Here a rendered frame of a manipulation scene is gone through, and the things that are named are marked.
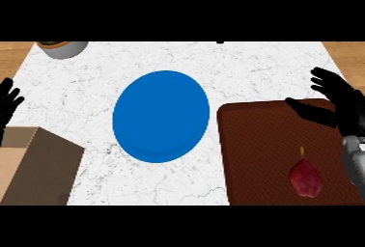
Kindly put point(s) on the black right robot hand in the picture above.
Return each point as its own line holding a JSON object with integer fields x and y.
{"x": 343, "y": 99}

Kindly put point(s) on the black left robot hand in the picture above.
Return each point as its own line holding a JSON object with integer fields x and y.
{"x": 6, "y": 100}

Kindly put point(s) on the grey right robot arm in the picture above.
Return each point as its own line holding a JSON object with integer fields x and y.
{"x": 355, "y": 164}

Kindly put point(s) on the dark brown tray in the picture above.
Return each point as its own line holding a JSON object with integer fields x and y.
{"x": 275, "y": 151}

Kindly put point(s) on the red pear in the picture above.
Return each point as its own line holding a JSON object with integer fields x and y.
{"x": 306, "y": 178}

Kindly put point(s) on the blue oval plate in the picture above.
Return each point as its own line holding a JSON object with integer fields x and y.
{"x": 161, "y": 116}

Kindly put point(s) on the grey plant pot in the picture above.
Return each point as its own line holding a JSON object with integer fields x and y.
{"x": 64, "y": 49}

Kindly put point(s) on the brown cardboard box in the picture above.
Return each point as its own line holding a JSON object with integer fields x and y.
{"x": 36, "y": 167}

